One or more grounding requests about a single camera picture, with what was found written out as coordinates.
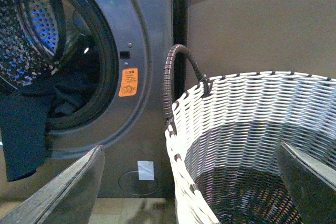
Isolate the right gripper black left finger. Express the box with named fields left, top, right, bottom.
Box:
left=1, top=145, right=105, bottom=223

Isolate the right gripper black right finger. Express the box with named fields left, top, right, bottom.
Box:
left=276, top=142, right=335, bottom=223

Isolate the dark navy knit garment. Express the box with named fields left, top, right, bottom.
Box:
left=1, top=72, right=97, bottom=182

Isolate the grey front-load washing machine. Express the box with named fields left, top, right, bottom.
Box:
left=1, top=0, right=184, bottom=199

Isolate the white paper tag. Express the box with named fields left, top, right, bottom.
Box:
left=137, top=161, right=154, bottom=180

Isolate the white woven laundry basket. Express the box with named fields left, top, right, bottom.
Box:
left=163, top=44, right=335, bottom=223

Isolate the orange warning sticker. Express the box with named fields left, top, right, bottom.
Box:
left=118, top=68, right=139, bottom=97

